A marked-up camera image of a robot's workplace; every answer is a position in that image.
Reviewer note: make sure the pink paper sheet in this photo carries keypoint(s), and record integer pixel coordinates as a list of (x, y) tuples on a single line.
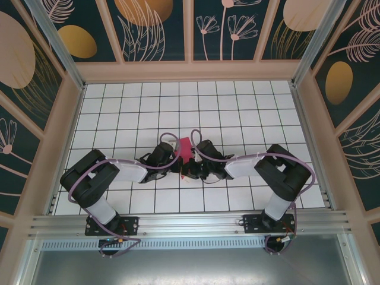
[(184, 148)]

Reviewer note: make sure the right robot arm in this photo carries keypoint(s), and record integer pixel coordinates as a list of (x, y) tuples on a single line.
[(242, 169)]

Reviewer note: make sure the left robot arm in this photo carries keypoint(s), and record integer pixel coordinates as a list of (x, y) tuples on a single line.
[(130, 173)]

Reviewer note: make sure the grey sheet metal panel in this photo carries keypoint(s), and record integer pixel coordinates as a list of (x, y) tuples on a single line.
[(190, 267)]

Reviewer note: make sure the aluminium mounting rail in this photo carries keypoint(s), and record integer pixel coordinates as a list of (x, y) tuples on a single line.
[(190, 224)]

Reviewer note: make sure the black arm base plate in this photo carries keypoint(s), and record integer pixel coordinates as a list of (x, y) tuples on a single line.
[(252, 224), (130, 227)]

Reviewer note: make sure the aluminium side rail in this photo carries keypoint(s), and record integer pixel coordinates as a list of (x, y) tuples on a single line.
[(311, 148)]

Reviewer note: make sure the aluminium frame post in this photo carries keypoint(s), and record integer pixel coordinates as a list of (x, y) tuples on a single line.
[(317, 35), (56, 41)]

